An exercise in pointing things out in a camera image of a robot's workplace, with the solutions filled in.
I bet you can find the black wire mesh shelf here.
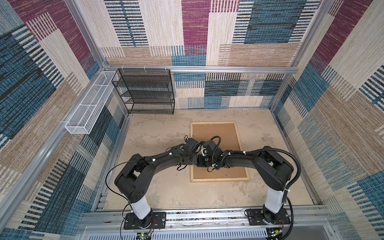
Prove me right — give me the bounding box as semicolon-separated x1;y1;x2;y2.
112;69;176;115

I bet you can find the white wire mesh basket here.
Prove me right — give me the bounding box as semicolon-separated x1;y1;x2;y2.
65;71;116;135

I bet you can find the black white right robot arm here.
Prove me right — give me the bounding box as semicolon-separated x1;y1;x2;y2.
197;146;302;225

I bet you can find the light wooden picture frame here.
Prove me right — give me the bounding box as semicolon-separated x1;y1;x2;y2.
189;121;250;183

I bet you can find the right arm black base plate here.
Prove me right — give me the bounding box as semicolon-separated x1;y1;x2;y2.
244;208;291;226

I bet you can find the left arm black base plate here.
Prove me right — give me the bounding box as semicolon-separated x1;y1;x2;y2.
123;212;167;230

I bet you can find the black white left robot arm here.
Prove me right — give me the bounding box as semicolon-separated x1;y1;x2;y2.
115;144;199;222

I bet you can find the aluminium front rail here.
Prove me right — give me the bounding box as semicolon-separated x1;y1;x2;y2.
75;206;342;240

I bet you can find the brown hardboard backing panel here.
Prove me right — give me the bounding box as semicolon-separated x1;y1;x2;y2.
192;123;247;180

